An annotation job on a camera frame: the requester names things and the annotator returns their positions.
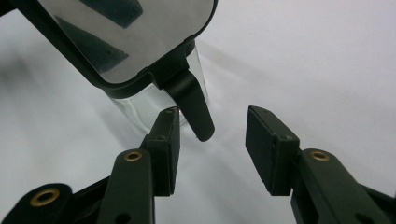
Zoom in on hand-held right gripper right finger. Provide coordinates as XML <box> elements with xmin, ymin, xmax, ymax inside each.
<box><xmin>245</xmin><ymin>105</ymin><xmax>394</xmax><ymax>224</ymax></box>

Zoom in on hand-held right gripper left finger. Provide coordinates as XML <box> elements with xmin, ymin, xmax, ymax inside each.
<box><xmin>96</xmin><ymin>106</ymin><xmax>182</xmax><ymax>224</ymax></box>

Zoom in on white paper sheet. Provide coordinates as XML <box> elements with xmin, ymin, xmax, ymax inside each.
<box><xmin>0</xmin><ymin>0</ymin><xmax>396</xmax><ymax>224</ymax></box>

